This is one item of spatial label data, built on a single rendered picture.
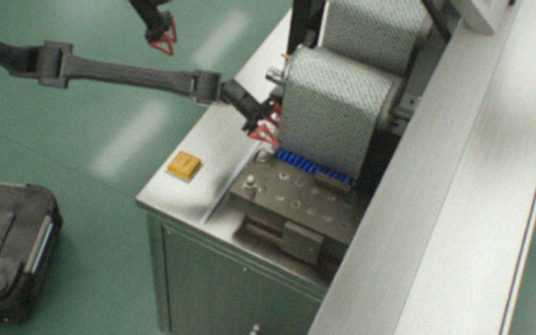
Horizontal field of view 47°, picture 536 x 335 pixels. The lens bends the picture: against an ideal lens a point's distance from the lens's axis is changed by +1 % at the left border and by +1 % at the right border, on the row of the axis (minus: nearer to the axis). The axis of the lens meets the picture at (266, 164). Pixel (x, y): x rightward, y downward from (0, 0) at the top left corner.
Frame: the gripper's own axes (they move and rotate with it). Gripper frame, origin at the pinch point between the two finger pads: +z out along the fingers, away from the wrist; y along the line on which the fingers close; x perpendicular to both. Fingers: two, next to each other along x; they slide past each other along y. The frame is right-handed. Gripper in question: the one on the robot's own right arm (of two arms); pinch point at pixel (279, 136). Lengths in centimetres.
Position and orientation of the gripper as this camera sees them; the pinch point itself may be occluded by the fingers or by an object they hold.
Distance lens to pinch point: 161.6
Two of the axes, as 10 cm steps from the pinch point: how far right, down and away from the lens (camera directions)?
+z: 7.2, 6.6, 2.1
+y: -4.3, 6.6, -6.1
